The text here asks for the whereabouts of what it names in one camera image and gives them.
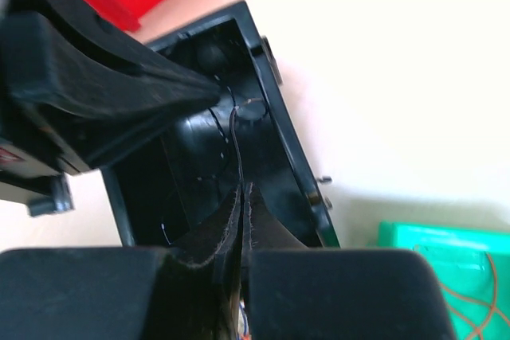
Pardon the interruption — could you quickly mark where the black plastic bin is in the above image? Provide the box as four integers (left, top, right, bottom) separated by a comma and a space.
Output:
102, 0, 339, 247

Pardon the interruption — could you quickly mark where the green plastic bin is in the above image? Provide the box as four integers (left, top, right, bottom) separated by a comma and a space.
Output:
377, 221, 509, 339

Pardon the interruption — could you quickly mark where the thin black cable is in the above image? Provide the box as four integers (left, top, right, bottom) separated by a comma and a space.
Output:
159, 72, 266, 245

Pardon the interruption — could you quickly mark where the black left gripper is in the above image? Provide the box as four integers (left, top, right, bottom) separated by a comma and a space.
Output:
1, 0, 220, 217

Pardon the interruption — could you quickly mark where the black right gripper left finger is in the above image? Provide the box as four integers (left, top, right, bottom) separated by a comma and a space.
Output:
1, 189, 242, 339

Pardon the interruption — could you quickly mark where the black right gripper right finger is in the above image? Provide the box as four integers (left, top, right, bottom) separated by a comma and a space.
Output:
243, 184, 455, 339

